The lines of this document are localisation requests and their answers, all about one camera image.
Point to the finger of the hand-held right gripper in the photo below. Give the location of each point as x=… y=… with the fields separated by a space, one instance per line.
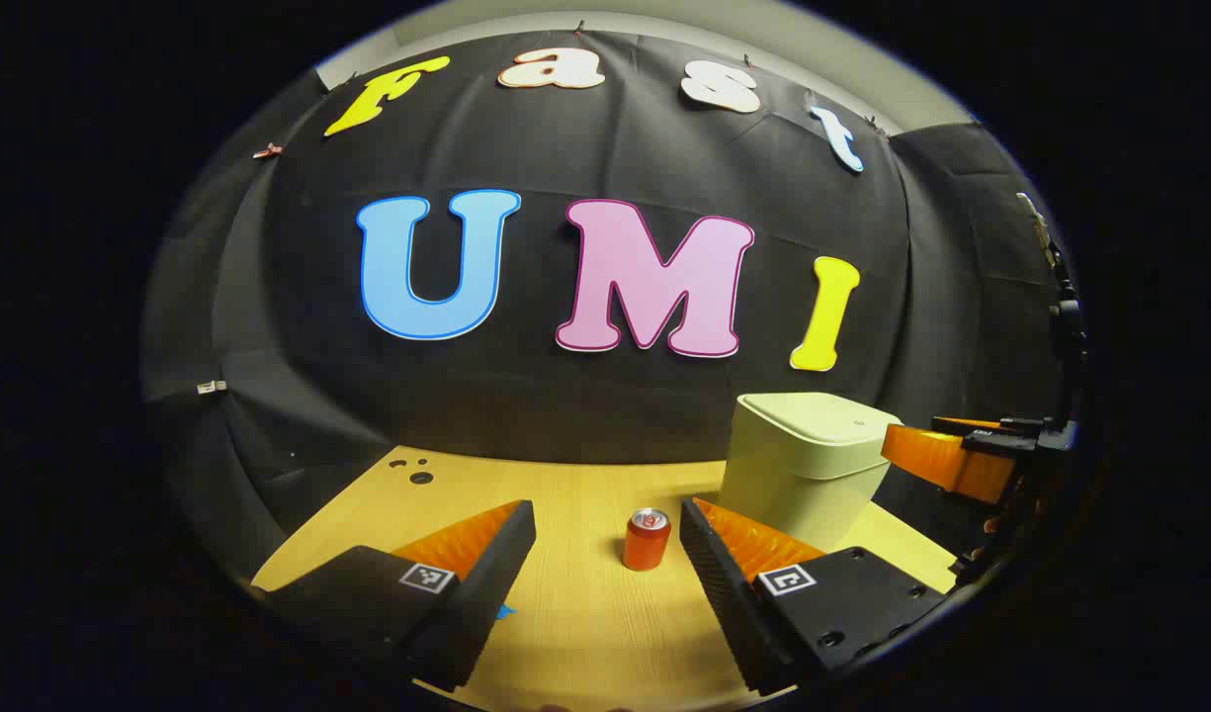
x=991 y=426
x=946 y=460

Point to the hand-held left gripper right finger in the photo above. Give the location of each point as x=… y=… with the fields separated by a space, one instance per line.
x=716 y=578

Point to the black backdrop cloth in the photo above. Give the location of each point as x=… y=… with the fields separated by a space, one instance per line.
x=605 y=396

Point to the silver metal clip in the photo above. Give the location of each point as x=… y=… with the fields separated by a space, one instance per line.
x=210 y=387

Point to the pale green desktop garbage bin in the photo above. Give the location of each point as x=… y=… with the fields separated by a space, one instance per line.
x=803 y=465

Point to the copper metal clip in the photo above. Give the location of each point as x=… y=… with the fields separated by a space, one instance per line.
x=267 y=150

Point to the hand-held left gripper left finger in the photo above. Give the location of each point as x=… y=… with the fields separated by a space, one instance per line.
x=486 y=574

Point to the blue paper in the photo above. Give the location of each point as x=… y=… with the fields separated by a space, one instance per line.
x=506 y=611

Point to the wooden desktop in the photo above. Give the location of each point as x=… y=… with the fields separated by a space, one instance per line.
x=585 y=633

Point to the orange pop can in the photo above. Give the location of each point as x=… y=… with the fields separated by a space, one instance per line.
x=646 y=544

